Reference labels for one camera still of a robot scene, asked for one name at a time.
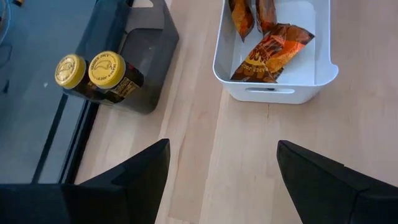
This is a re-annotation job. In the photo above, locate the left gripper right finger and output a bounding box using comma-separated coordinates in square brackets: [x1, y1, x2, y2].
[276, 139, 398, 224]

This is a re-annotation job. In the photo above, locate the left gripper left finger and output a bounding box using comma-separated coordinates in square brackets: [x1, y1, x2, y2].
[0, 138, 171, 224]

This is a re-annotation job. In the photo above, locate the yellow-lid spice jar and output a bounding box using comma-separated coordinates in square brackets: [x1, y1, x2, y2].
[88, 50, 146, 105]
[54, 54, 94, 101]

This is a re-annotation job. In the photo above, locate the orange brown spice packet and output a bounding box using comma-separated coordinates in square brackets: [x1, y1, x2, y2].
[228, 0, 256, 43]
[229, 23, 315, 84]
[255, 0, 278, 35]

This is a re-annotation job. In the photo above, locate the grey plastic bin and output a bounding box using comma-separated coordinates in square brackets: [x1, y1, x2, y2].
[62, 0, 180, 115]

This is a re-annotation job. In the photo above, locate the white plastic bin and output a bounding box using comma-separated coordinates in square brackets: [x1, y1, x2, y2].
[212, 0, 340, 105]

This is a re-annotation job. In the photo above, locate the black aluminium frame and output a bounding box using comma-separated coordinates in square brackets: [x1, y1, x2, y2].
[30, 93, 101, 185]

